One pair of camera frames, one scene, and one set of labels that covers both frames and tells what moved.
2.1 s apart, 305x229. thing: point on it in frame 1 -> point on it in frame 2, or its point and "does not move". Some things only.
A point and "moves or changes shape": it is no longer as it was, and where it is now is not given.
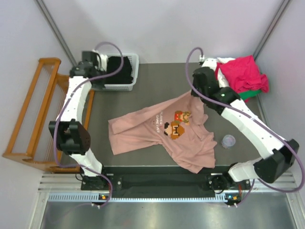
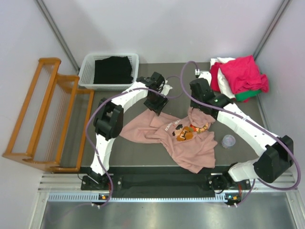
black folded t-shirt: (125, 76) does not move
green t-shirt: (246, 95) does not move
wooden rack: (35, 143) does not move
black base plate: (143, 181) does not move
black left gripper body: (88, 56) -> (155, 104)
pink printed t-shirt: (178, 126) moves or changes shape
